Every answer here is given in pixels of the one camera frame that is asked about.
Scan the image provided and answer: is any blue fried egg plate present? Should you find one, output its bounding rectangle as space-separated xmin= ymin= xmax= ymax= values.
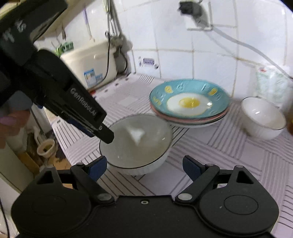
xmin=149 ymin=78 xmax=231 ymax=119

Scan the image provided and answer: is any white rice cooker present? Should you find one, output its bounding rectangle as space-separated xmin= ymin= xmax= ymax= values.
xmin=60 ymin=39 xmax=117 ymax=91

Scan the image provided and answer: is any small blue wall sticker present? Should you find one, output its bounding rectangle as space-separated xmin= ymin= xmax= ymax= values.
xmin=137 ymin=56 xmax=159 ymax=69

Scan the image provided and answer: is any black power adapter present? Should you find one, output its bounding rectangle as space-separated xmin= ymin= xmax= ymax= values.
xmin=179 ymin=1 xmax=203 ymax=17

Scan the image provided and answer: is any black power cable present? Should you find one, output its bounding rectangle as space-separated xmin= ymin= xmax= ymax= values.
xmin=197 ymin=16 xmax=293 ymax=80

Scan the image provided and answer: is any green packet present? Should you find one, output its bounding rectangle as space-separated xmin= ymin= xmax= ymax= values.
xmin=55 ymin=41 xmax=75 ymax=57

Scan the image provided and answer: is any white ribbed bowl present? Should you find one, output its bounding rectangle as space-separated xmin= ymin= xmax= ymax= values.
xmin=99 ymin=114 xmax=174 ymax=176
xmin=240 ymin=96 xmax=287 ymax=140

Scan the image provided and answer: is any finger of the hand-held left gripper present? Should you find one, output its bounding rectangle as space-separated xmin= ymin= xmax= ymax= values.
xmin=67 ymin=117 xmax=114 ymax=144

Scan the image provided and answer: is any white appliance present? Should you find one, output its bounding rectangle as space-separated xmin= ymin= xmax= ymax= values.
xmin=0 ymin=142 xmax=35 ymax=195

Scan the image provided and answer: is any black rice cooker cable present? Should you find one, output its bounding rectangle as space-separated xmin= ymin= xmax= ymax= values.
xmin=99 ymin=34 xmax=129 ymax=86

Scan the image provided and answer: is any white plastic bag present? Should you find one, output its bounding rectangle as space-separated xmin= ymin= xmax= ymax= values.
xmin=255 ymin=65 xmax=290 ymax=108

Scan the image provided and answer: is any pink rabbit print plate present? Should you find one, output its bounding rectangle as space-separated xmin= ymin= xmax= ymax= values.
xmin=150 ymin=105 xmax=230 ymax=123

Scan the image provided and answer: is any white wall socket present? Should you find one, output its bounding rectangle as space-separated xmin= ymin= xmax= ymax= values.
xmin=183 ymin=0 xmax=213 ymax=30

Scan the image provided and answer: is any beige round cup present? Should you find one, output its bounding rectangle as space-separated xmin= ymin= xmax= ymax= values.
xmin=37 ymin=138 xmax=56 ymax=157

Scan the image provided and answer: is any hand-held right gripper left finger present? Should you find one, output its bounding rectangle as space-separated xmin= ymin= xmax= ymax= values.
xmin=37 ymin=156 xmax=115 ymax=205

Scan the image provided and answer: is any large white plate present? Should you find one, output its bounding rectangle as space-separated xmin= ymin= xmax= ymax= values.
xmin=160 ymin=112 xmax=226 ymax=129

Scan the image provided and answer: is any person's left hand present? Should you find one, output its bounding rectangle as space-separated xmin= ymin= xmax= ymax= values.
xmin=0 ymin=110 xmax=31 ymax=149

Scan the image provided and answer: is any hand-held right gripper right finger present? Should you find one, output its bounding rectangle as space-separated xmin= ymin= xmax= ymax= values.
xmin=175 ymin=155 xmax=257 ymax=205

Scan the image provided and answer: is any striped table mat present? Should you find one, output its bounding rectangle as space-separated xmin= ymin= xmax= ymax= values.
xmin=53 ymin=73 xmax=293 ymax=238

